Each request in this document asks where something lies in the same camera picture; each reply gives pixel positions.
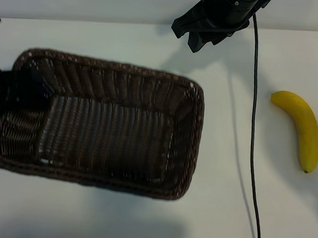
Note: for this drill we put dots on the yellow banana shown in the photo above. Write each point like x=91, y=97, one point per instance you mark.
x=306, y=123

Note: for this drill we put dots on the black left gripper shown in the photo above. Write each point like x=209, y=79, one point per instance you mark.
x=0, y=91

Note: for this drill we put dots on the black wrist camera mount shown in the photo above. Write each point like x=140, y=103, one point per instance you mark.
x=262, y=1

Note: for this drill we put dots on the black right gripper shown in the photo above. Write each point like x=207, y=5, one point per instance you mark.
x=227, y=10

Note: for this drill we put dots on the dark brown woven wicker basket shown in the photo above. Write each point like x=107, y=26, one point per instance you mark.
x=104, y=133

